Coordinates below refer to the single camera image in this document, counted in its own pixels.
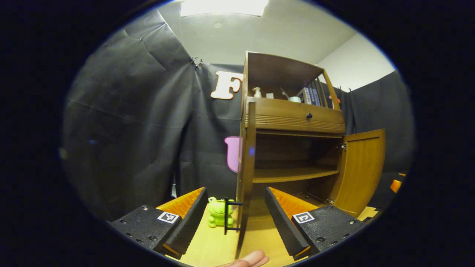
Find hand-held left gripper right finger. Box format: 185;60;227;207
264;187;368;261

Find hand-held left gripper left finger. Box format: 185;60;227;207
107;187;209;260

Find wooden cabinet door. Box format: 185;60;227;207
224;101;257;259
328;129;386;218

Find wooden double-door shoe cabinet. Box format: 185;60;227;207
237;51;346;223

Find green frog toy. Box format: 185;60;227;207
207;197;236;228

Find wooden drawer with black knob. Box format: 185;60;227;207
244;97;346;135

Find row of blue books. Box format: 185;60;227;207
297;86;321;107

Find black backdrop cloth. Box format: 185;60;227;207
61;9;415;223

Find ceiling light panel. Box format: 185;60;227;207
180;0;269;17

